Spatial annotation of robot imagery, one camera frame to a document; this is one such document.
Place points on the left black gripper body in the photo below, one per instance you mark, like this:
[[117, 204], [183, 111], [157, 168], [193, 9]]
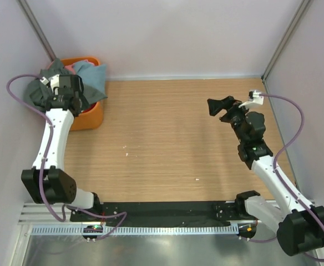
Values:
[[80, 96]]

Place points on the light blue t shirt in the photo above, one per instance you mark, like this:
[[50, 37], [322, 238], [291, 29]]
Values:
[[93, 76]]

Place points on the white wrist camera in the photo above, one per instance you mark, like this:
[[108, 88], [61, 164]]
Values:
[[255, 99], [51, 82]]

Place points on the slotted cable duct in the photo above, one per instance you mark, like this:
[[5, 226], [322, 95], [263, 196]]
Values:
[[96, 230]]

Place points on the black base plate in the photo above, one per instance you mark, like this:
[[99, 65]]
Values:
[[176, 214]]

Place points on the dark grey t shirt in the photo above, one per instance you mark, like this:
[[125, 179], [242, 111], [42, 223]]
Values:
[[36, 93]]

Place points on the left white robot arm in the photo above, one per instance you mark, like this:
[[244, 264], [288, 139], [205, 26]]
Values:
[[46, 181]]

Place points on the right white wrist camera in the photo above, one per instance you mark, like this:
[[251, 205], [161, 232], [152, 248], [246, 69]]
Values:
[[255, 99]]

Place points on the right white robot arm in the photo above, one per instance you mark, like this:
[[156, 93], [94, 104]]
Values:
[[296, 221]]

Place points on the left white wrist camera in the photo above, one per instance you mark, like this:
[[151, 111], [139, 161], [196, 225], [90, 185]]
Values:
[[51, 82]]

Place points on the pink t shirt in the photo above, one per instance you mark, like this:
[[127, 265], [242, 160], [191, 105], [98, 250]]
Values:
[[67, 67]]

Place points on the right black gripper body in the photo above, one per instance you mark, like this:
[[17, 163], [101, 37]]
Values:
[[235, 116]]

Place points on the orange plastic tub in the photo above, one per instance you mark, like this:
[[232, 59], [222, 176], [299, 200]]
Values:
[[93, 117]]

